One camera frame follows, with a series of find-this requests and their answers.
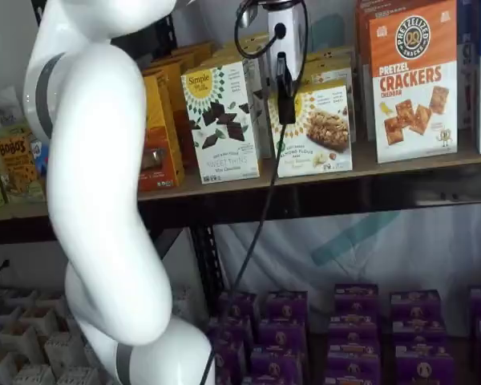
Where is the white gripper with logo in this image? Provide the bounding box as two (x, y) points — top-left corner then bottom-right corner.
(266, 4), (306, 125)

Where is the orange snack box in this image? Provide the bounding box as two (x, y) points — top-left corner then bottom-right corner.
(150, 55), (197, 172)
(138, 68), (185, 193)
(170, 41), (216, 67)

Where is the orange pretzel crackers box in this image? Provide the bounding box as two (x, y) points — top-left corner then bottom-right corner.
(369, 0), (459, 164)

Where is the Simple Mills almond flour bars box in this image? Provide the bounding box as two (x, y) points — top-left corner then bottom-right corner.
(300, 66), (354, 87)
(304, 46), (356, 71)
(267, 79), (354, 179)

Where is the white pouch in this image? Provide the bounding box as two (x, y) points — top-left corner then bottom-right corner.
(0, 86), (28, 126)

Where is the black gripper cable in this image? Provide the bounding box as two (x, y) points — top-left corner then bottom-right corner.
(200, 0), (310, 385)

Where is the white plastic backdrop sheet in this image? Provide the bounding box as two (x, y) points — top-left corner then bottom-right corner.
(212, 0), (481, 314)

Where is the dark blue cracker box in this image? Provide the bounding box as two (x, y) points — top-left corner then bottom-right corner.
(456, 0), (481, 129)

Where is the Simple Mills sweet thins box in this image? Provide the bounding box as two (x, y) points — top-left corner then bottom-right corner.
(224, 34), (272, 61)
(180, 60), (261, 185)
(212, 47), (272, 160)

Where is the orange Bobo's box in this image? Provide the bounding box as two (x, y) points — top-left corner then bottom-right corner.
(0, 133), (46, 204)

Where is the wooden shelf board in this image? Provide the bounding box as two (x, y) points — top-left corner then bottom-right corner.
(0, 202), (61, 225)
(138, 150), (481, 201)

